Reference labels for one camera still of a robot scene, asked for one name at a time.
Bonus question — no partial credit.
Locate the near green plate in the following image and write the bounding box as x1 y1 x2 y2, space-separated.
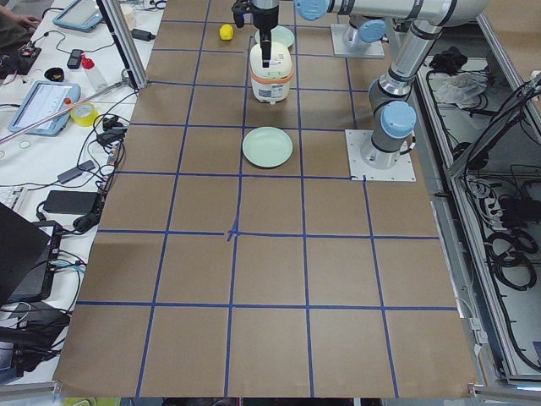
242 127 293 168

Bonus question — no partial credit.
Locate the far green plate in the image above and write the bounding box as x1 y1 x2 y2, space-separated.
270 25 295 47

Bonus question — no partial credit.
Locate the red capped squeeze bottle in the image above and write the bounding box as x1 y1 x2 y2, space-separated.
81 53 107 91

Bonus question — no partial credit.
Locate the black phone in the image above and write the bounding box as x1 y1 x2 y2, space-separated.
67 49 83 69

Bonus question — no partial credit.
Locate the aluminium frame post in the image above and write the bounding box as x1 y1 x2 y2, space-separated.
96 0 148 91

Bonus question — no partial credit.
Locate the blue teach pendant tablet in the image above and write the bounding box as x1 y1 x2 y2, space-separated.
8 81 81 136

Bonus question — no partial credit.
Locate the yellow tape roll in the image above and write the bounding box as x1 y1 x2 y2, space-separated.
69 102 99 128

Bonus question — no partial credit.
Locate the black laptop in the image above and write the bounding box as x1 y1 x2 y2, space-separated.
1 205 62 305

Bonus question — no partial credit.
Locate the yellow lemon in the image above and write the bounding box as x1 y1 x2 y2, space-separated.
219 24 234 41

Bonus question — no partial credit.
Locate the metal rod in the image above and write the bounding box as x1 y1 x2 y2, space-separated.
1 80 128 145

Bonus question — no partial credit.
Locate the white crumpled cloth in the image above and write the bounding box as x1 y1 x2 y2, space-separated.
434 73 488 108

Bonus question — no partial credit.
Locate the black power adapter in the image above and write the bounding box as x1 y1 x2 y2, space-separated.
130 28 156 41

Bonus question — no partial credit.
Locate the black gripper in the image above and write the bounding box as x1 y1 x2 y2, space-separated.
232 0 279 69

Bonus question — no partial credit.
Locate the green plate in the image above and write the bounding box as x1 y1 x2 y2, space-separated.
270 25 295 47
242 127 293 168

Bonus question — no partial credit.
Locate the white rice cooker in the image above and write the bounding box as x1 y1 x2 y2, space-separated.
249 42 294 104

